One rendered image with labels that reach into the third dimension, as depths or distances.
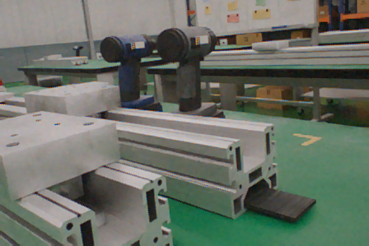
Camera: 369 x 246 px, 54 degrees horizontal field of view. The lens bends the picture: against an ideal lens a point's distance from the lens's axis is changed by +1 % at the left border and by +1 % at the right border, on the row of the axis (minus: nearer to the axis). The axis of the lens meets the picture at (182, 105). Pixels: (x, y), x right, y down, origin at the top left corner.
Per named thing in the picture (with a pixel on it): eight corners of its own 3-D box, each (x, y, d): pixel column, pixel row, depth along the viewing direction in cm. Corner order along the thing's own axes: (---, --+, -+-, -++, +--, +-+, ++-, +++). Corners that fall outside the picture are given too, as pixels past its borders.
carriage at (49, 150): (-42, 190, 41) (-55, 132, 39) (51, 160, 48) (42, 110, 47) (16, 234, 30) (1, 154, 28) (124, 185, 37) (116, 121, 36)
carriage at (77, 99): (29, 127, 71) (22, 92, 70) (78, 114, 79) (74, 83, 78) (71, 136, 60) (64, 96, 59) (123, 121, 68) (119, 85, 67)
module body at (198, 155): (-19, 135, 95) (-26, 104, 93) (20, 126, 102) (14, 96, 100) (232, 220, 40) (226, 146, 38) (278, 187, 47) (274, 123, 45)
